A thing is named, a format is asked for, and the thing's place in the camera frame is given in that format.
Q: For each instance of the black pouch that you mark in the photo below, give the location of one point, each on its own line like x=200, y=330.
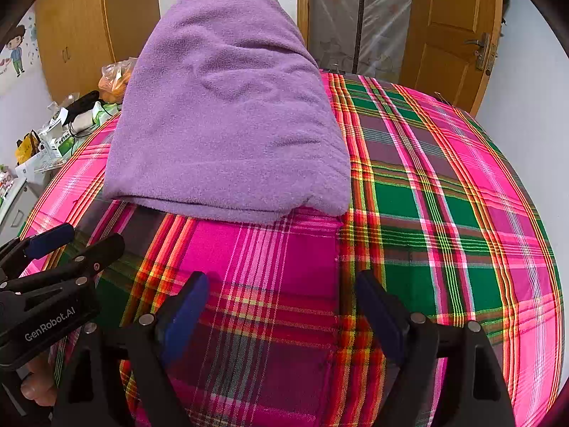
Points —
x=82, y=104

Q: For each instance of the wooden door frame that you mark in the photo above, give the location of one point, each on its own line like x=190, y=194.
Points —
x=303, y=0

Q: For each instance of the purple fleece pants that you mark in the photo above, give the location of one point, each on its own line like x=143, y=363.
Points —
x=226, y=111

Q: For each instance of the wooden door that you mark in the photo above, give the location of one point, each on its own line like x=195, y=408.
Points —
x=449, y=22

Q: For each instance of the wooden wardrobe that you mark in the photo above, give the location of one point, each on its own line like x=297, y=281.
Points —
x=84, y=31

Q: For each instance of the translucent screen curtain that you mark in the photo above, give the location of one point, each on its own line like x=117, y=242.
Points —
x=355, y=13

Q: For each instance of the white cabinet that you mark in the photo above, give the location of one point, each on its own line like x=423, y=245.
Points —
x=11, y=204

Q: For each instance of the bag of oranges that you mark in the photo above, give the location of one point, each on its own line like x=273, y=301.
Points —
x=113, y=82

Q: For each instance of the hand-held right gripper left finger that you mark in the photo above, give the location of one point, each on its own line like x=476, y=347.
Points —
x=186, y=313

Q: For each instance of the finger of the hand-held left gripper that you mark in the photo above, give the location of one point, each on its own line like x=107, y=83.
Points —
x=89, y=258
x=49, y=238

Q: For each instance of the pink green plaid blanket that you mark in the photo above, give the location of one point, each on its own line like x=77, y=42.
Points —
x=444, y=213

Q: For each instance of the yellow paper bag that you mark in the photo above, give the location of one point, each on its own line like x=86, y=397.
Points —
x=27, y=146

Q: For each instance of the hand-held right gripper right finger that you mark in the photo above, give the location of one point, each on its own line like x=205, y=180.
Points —
x=378, y=316

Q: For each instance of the cartoon wall sticker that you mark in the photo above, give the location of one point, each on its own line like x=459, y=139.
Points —
x=15, y=53

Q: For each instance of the person's left hand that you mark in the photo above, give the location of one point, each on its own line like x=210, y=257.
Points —
x=42, y=382

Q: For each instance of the green white carton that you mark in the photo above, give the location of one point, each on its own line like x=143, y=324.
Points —
x=60, y=146

